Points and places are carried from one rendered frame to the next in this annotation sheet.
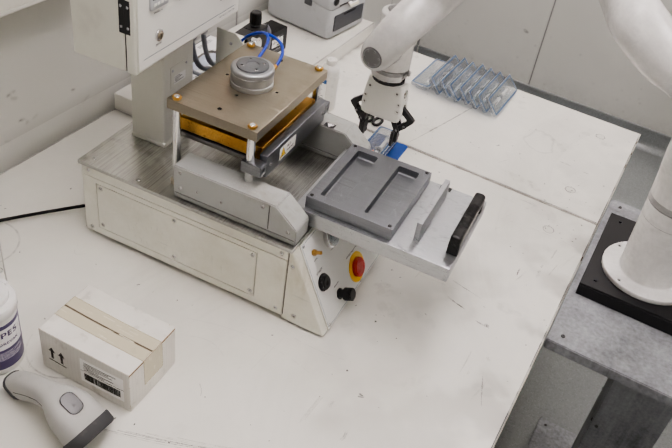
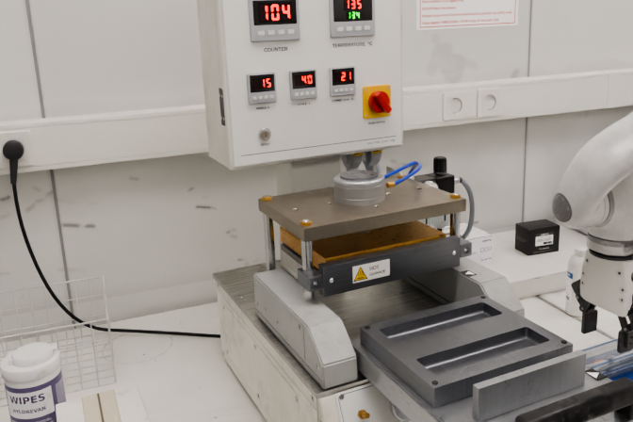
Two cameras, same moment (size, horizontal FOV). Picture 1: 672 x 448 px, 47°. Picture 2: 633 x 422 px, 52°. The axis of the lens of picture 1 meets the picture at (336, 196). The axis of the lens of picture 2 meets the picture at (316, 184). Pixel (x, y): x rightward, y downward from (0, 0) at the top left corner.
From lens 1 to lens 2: 0.80 m
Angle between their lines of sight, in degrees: 46
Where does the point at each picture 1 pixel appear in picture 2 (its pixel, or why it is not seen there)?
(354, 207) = (408, 351)
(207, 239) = (271, 373)
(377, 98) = (595, 279)
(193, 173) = (262, 284)
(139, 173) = (249, 292)
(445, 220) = not seen: hidden behind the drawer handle
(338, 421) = not seen: outside the picture
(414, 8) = (613, 137)
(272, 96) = (366, 208)
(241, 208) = (288, 330)
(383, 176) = (489, 332)
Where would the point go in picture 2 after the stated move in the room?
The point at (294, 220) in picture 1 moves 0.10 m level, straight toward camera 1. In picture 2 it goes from (328, 351) to (271, 386)
